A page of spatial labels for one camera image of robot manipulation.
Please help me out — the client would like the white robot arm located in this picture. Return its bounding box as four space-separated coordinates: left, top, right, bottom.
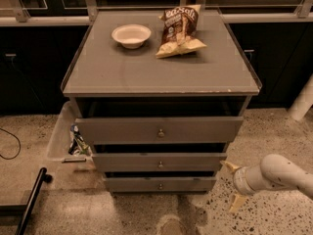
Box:
221 154 313 213

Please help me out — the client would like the white paper bowl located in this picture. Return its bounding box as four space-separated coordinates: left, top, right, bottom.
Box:
112 24 152 49

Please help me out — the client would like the brown chip bag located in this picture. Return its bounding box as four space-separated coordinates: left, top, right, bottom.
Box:
156 5 206 59

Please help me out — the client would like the colourful packet in bin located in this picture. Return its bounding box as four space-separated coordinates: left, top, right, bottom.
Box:
68 124 91 156

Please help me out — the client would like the black metal bar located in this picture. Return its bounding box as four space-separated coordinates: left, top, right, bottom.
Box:
0 167 53 235

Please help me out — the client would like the white pole at right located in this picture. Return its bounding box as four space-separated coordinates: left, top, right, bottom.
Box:
289 74 313 120

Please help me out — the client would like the grey bottom drawer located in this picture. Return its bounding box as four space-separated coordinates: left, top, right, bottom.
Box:
105 177 216 193

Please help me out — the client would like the metal railing frame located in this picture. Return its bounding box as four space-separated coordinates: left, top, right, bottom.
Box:
0 0 313 26

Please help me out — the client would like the grey drawer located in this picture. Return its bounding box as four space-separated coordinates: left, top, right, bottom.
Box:
75 117 244 145
92 153 227 172
105 177 216 193

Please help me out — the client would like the clear plastic bin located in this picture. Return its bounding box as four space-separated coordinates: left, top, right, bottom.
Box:
47 102 95 170

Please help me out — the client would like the grey top drawer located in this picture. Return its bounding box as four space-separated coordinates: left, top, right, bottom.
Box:
75 117 244 145

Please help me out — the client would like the grey drawer cabinet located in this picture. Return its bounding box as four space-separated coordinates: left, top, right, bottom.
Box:
63 11 261 180

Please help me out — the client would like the grey middle drawer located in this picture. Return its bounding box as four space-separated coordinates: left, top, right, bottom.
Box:
92 153 227 172

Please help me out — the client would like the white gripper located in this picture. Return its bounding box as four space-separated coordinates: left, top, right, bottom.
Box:
220 161 262 213

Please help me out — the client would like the black cable on floor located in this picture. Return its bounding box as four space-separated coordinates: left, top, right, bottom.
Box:
0 127 22 161

